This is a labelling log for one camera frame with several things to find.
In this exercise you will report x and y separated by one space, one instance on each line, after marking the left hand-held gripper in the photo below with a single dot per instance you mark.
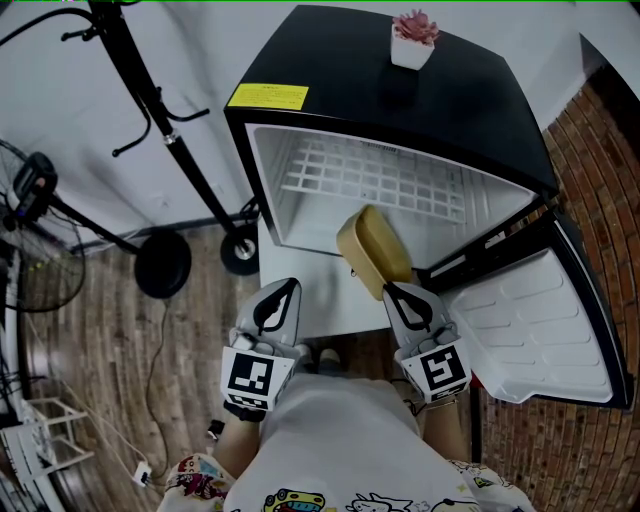
252 375

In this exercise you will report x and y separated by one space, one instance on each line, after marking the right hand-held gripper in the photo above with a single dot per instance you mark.
440 372

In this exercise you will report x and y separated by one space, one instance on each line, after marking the tan lidded container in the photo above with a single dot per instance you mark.
375 250

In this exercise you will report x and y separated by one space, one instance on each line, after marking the black mini fridge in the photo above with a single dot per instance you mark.
350 85

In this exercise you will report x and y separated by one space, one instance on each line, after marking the person's right forearm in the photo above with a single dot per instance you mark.
447 432

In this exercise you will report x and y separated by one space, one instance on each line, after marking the person's left forearm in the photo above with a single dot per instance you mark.
237 445

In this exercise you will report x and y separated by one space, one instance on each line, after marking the black fridge door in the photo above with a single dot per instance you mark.
530 325

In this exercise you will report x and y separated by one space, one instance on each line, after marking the person's left shoe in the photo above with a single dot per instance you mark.
303 352

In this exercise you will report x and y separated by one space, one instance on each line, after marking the person's shoe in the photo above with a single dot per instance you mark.
328 357
303 352

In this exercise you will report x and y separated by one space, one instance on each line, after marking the person's right shoe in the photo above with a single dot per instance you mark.
328 357

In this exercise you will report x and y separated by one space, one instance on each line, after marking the black floor fan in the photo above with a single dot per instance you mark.
162 265

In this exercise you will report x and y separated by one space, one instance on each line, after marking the white cartoon print shirt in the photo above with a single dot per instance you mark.
340 440

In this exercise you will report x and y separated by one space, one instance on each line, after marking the white power plug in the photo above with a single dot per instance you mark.
142 474

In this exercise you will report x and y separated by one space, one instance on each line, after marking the yellow warning sticker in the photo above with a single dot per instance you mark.
267 96

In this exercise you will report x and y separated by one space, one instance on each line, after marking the black coat rack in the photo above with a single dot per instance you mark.
150 95

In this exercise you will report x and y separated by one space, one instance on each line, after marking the white metal rack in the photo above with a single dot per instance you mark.
47 450

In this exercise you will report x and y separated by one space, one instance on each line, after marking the pink succulent in white pot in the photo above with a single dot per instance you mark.
410 47

